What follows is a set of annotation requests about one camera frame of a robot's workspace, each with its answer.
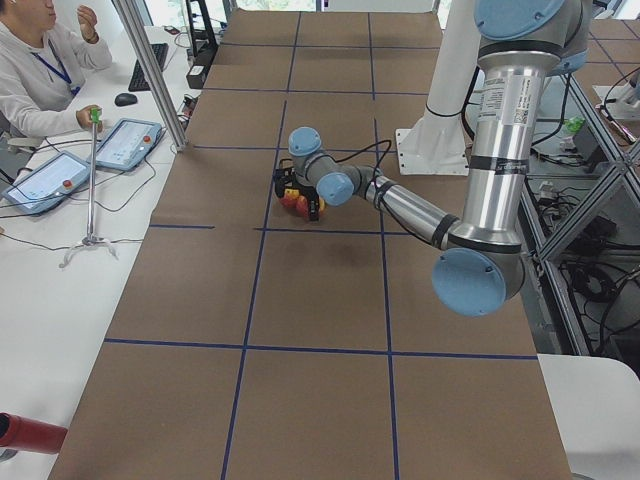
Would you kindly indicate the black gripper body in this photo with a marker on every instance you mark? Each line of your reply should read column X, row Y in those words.
column 305, row 196

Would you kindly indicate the black computer mouse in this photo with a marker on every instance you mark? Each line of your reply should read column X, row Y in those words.
column 125, row 99

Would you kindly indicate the near teach pendant tablet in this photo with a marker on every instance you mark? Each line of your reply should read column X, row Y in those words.
column 49, row 184

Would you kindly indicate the white chair back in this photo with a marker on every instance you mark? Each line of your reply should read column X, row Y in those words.
column 596, row 405

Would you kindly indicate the black device box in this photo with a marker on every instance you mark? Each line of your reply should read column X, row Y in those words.
column 196, row 76

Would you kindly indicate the red cylinder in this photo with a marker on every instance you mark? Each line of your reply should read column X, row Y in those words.
column 26, row 434

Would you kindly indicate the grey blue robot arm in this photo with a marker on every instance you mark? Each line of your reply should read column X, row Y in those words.
column 521, row 44

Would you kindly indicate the teach pendant tablet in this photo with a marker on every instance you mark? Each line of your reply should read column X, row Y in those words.
column 127, row 144
column 49, row 184

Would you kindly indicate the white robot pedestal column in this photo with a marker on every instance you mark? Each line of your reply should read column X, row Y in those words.
column 435, row 145

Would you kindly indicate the far teach pendant tablet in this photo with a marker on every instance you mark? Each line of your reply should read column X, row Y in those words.
column 127, row 144

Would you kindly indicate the brown paper table mat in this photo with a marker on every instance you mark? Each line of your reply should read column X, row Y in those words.
column 251, row 344

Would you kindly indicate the seated person in white hoodie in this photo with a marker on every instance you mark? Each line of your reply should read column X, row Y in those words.
column 43, row 66

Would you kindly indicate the aluminium frame post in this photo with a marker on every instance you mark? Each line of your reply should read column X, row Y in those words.
column 133, row 25

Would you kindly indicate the metal stand with green clip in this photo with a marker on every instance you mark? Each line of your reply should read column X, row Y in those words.
column 91, row 240

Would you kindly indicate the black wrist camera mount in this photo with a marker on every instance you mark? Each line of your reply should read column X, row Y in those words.
column 284, row 178

